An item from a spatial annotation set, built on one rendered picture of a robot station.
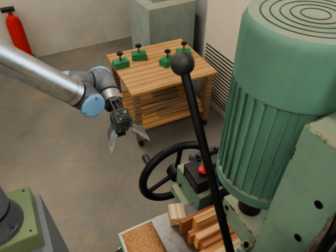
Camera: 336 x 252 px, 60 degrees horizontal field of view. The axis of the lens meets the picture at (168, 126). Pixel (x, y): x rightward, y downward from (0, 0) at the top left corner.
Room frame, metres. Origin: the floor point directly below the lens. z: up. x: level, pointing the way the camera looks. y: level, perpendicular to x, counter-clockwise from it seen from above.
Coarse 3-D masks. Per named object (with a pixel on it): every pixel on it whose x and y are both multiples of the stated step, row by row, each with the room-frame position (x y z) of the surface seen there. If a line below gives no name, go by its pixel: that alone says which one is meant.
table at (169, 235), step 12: (180, 192) 0.53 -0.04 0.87; (192, 204) 0.47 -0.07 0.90; (156, 216) 0.43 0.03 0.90; (168, 216) 0.43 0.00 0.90; (132, 228) 0.40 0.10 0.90; (156, 228) 0.40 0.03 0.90; (168, 228) 0.40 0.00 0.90; (120, 240) 0.36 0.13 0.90; (168, 240) 0.36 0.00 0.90; (180, 240) 0.36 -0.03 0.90
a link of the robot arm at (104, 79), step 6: (102, 66) 1.04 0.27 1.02; (96, 72) 0.99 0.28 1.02; (102, 72) 1.01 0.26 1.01; (108, 72) 1.02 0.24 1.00; (96, 78) 0.96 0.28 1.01; (102, 78) 0.98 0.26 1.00; (108, 78) 0.99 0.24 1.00; (96, 84) 0.95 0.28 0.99; (102, 84) 0.95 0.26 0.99; (108, 84) 0.96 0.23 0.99; (114, 84) 0.97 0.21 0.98; (102, 90) 0.93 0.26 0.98
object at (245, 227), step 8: (224, 200) 0.38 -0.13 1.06; (232, 200) 0.37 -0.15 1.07; (224, 208) 0.37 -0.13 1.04; (232, 208) 0.35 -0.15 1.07; (232, 216) 0.35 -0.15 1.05; (240, 216) 0.33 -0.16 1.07; (248, 216) 0.33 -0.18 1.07; (256, 216) 0.33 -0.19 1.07; (264, 216) 0.33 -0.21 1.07; (232, 224) 0.34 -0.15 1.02; (240, 224) 0.32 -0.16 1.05; (248, 224) 0.31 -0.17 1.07; (256, 224) 0.31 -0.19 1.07; (240, 232) 0.32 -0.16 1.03; (248, 232) 0.30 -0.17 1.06; (256, 232) 0.30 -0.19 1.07; (240, 240) 0.31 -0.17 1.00
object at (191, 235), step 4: (212, 220) 0.39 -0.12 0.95; (216, 220) 0.39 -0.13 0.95; (204, 224) 0.38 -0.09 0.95; (208, 224) 0.38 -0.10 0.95; (212, 224) 0.38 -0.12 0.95; (196, 228) 0.37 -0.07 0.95; (200, 228) 0.37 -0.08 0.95; (204, 228) 0.37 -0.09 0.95; (188, 232) 0.36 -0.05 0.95; (192, 232) 0.36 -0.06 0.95; (196, 232) 0.36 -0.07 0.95; (188, 236) 0.36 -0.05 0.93; (192, 236) 0.35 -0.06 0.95; (188, 240) 0.35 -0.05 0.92; (192, 240) 0.35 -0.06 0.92
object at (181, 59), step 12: (180, 60) 0.35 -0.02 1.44; (192, 60) 0.36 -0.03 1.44; (180, 72) 0.35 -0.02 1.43; (192, 84) 0.35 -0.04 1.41; (192, 96) 0.34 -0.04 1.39; (192, 108) 0.33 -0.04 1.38; (192, 120) 0.32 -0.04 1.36; (204, 132) 0.31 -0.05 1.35; (204, 144) 0.30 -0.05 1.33; (204, 156) 0.29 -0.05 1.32; (204, 168) 0.28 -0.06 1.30; (216, 180) 0.27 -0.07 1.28; (216, 192) 0.26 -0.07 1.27; (216, 204) 0.25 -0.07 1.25; (228, 228) 0.23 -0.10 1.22; (228, 240) 0.21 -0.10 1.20
